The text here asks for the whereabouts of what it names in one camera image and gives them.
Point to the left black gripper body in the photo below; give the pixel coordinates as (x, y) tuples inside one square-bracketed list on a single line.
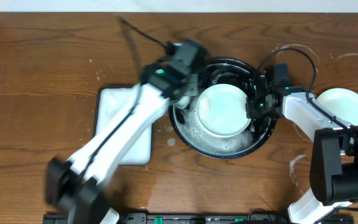
[(190, 86)]

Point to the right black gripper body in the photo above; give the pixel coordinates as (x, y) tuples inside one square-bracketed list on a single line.
[(258, 107)]

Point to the mint plate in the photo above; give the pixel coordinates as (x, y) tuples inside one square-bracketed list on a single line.
[(221, 109), (341, 102)]

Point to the green scrubbing sponge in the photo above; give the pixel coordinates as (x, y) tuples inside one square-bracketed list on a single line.
[(182, 103)]

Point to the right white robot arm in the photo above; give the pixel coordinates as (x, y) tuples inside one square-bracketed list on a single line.
[(334, 161)]

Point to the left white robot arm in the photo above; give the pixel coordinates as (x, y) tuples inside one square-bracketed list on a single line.
[(75, 187)]

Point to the round black tray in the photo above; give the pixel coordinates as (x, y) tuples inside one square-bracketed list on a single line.
[(187, 125)]

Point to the rectangular black foam tray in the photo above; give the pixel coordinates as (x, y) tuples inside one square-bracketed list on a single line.
[(109, 99)]

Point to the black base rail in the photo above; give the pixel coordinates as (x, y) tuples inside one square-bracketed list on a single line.
[(253, 217)]

